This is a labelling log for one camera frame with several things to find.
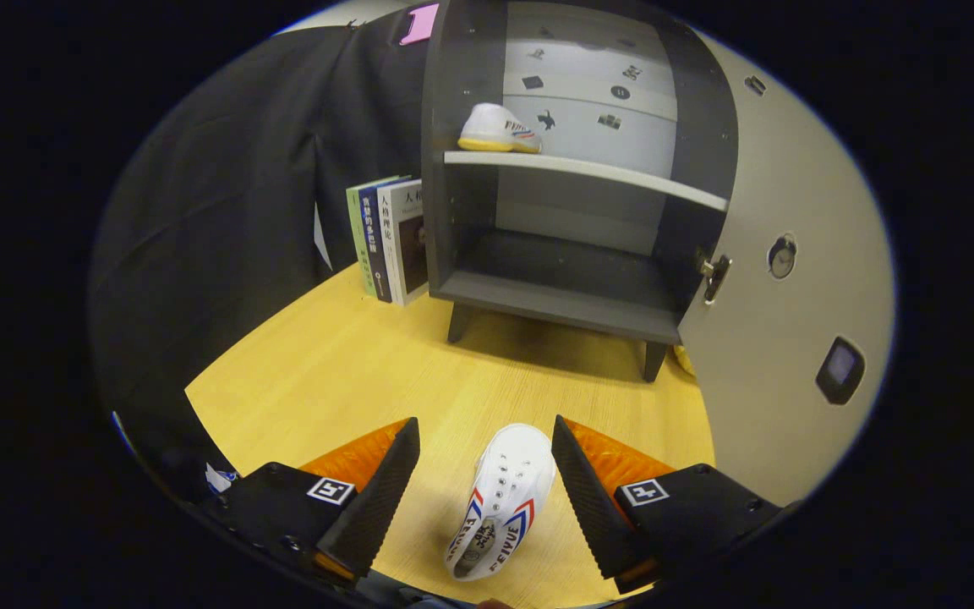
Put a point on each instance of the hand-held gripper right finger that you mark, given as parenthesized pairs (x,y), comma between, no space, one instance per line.
(593,499)

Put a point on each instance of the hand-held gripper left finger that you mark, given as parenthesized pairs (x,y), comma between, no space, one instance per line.
(381,499)

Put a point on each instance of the white striped shoe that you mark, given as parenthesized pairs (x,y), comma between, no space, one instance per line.
(508,474)
(491,127)

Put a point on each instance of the dark grey shoe cabinet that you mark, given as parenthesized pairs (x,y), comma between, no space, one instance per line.
(571,304)

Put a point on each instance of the metal door hinge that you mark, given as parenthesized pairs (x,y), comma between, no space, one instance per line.
(714,272)

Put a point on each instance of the light grey cabinet shelf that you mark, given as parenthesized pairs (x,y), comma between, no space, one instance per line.
(588,169)

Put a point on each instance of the yellow soft toy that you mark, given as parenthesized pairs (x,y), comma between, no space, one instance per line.
(684,362)

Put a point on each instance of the dark blue book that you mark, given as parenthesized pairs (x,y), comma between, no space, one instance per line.
(373,245)

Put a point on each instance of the white book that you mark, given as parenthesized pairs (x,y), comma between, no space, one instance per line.
(402,245)

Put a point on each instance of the black backdrop cloth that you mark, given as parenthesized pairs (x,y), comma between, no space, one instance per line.
(225,211)

